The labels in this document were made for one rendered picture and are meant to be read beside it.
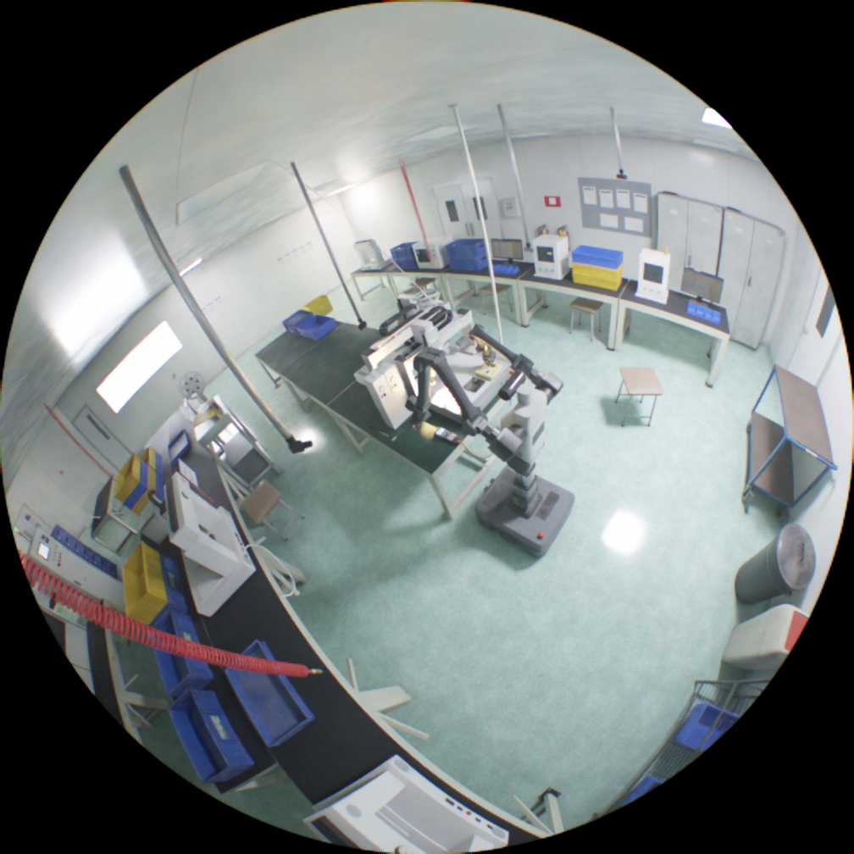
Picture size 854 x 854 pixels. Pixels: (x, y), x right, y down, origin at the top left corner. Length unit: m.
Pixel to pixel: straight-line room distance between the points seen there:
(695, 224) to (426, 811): 5.80
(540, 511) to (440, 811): 1.99
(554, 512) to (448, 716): 1.67
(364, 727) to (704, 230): 5.79
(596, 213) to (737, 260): 2.36
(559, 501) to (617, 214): 4.49
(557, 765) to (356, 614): 1.96
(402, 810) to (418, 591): 1.65
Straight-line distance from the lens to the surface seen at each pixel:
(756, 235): 5.04
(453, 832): 1.75
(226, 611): 2.47
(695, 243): 4.98
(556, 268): 4.25
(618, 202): 5.44
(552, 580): 2.38
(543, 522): 2.25
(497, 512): 2.28
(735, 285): 5.16
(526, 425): 1.40
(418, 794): 1.66
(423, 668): 2.41
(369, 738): 1.80
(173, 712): 2.69
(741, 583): 2.88
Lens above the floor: 2.32
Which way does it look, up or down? 45 degrees down
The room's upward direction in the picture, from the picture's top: 22 degrees counter-clockwise
